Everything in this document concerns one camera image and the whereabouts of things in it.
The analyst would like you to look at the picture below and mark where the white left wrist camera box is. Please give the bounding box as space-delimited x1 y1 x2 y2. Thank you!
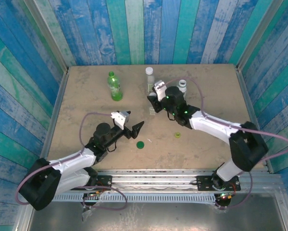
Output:
110 110 131 130

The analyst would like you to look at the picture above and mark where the steel sheet panel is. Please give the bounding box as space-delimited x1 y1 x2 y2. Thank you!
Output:
28 201 288 231

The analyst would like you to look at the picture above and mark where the white AD milk bottle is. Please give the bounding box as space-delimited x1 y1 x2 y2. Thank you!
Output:
177 79 188 98

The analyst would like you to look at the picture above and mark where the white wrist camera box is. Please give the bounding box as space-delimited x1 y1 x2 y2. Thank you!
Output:
153 80 168 102
110 110 131 130

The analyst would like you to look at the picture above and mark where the green plastic bottle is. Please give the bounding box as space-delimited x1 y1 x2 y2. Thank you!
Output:
107 71 124 102

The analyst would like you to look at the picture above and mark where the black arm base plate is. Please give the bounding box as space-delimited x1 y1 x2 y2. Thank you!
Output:
196 175 241 192
69 177 113 191

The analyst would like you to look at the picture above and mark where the wide clear ribbed bottle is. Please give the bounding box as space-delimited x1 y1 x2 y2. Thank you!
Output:
145 72 156 93

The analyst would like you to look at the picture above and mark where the aluminium mounting rail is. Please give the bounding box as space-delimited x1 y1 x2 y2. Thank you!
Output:
27 168 283 194

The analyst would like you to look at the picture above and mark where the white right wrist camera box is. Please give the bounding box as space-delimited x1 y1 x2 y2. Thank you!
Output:
153 80 168 102

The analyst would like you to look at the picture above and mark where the aluminium table side rail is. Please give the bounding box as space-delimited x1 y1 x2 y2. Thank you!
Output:
35 69 69 173
235 64 274 174

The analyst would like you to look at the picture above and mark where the aluminium corner post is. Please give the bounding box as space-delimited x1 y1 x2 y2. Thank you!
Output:
23 0 69 73
236 0 285 71

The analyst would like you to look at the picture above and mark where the white slotted cable duct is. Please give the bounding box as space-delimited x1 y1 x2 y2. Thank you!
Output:
35 193 216 203

